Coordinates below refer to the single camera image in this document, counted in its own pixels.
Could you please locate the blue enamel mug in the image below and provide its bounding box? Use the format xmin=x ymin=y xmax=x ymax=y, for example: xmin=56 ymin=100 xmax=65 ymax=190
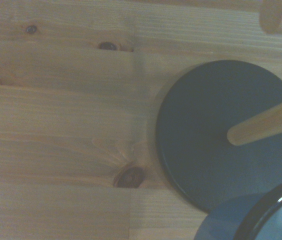
xmin=193 ymin=174 xmax=282 ymax=240

